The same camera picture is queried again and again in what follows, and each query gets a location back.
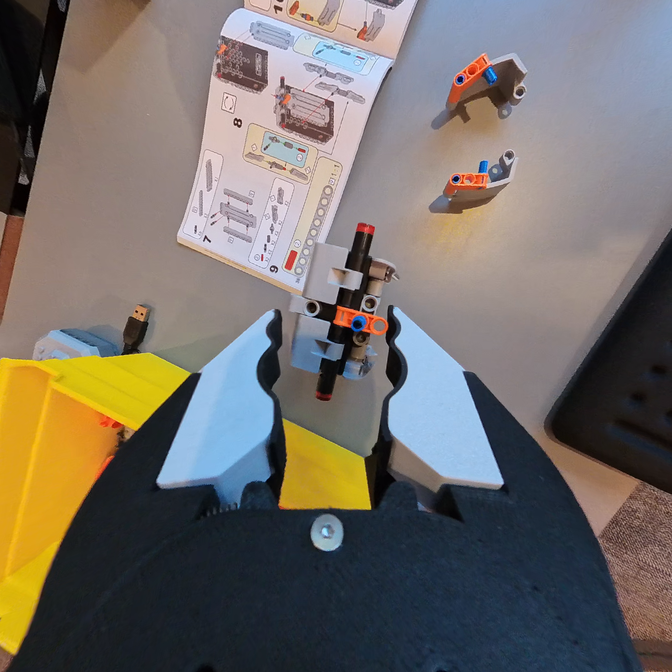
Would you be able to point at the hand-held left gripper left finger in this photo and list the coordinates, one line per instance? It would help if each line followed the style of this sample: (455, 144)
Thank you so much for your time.
(220, 420)

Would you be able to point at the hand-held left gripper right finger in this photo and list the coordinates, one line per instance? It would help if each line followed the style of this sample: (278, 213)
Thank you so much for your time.
(441, 420)

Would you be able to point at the black grey building block assembly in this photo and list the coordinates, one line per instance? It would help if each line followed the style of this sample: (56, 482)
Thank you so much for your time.
(328, 283)

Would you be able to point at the grey curved panel orange connector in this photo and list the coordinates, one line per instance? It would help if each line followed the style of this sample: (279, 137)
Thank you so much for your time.
(480, 183)
(504, 73)

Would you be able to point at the grey desk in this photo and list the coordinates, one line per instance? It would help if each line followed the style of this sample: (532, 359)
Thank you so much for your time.
(472, 288)

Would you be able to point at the yellow plastic bin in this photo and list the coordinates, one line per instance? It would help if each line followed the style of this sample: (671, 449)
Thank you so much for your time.
(63, 420)

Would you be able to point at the grey electronic module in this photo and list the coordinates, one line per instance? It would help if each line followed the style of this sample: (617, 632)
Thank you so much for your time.
(73, 344)

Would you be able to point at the open instruction booklet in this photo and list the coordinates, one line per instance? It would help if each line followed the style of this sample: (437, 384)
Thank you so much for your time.
(262, 157)

